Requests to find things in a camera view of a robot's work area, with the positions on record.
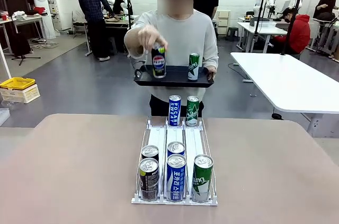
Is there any person right forearm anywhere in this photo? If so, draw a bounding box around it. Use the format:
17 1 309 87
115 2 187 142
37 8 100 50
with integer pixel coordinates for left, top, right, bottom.
123 29 149 59

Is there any blue Pocari Sweat can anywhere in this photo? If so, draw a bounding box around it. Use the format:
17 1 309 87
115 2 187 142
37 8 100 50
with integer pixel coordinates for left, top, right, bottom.
166 154 187 202
168 95 182 127
167 141 186 157

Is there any black plastic stool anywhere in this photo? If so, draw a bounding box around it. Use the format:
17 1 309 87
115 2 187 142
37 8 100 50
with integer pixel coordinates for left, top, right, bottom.
226 26 239 42

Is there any person left hand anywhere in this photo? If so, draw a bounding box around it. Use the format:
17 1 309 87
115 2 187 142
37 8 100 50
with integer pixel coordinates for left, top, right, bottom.
206 67 218 82

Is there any person in grey sweatshirt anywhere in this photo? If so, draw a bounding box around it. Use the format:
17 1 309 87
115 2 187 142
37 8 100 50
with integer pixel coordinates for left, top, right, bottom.
123 0 219 118

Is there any white table with clutter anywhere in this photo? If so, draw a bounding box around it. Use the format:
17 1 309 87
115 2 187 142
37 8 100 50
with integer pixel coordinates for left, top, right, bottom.
0 14 48 55

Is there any man in plaid shirt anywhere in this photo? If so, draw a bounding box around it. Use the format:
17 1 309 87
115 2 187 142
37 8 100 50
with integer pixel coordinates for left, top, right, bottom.
77 0 113 62

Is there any black camera stand pole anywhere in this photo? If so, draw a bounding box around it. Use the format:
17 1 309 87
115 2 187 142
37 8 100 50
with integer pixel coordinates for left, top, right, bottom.
280 0 308 56
126 0 135 31
253 0 279 53

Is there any white drawer cabinet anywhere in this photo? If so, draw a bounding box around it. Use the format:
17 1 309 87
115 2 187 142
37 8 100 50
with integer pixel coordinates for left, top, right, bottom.
216 10 231 36

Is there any person right hand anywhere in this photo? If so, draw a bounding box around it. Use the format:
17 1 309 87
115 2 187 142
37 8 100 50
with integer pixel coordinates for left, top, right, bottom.
137 24 169 53

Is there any dark blue serving tray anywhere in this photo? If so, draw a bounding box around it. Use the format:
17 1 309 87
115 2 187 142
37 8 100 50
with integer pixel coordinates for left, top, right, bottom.
133 65 215 87

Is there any floor cables bundle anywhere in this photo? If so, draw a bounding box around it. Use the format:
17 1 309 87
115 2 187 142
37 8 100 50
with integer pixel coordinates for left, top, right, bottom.
28 38 58 50

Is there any green Chilsung cider can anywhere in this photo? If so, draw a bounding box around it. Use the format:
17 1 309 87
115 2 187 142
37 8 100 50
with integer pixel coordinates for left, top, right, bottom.
188 52 201 82
185 95 200 127
191 154 214 203

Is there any white can dispenser rack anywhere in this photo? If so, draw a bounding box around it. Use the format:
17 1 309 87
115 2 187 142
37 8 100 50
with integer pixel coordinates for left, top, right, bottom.
131 116 219 206

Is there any white plastic crate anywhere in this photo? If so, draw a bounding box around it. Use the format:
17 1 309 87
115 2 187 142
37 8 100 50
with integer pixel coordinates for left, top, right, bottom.
0 84 41 104

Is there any person in red hoodie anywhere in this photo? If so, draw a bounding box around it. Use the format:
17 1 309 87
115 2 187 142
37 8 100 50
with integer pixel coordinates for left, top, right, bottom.
272 6 311 55

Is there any person in black with headphones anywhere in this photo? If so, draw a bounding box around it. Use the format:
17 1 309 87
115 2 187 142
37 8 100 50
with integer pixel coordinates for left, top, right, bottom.
313 0 339 21

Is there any yellow plastic crate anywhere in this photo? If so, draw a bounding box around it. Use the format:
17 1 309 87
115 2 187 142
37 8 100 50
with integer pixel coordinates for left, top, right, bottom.
0 77 36 91

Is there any white desk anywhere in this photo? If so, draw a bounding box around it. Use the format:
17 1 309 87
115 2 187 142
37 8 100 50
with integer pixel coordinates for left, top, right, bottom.
236 21 289 53

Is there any black tripod with bag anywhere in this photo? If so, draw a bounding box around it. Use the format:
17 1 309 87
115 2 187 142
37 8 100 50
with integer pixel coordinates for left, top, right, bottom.
10 17 42 66

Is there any large white table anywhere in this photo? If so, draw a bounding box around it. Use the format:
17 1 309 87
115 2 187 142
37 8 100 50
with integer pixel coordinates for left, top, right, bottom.
229 51 339 138

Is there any black Pepsi can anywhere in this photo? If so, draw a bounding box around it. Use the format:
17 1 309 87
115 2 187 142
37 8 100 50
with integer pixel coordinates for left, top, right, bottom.
138 157 159 201
141 145 159 163
151 44 167 79

